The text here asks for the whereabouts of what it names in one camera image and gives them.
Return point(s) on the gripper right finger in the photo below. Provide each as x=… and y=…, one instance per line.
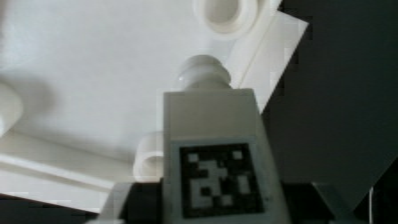
x=317, y=204

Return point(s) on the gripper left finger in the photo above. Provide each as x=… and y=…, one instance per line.
x=132, y=205

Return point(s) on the white table leg with tag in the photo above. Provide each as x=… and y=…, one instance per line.
x=221, y=186

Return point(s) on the white square tabletop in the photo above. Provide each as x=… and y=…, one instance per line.
x=91, y=52

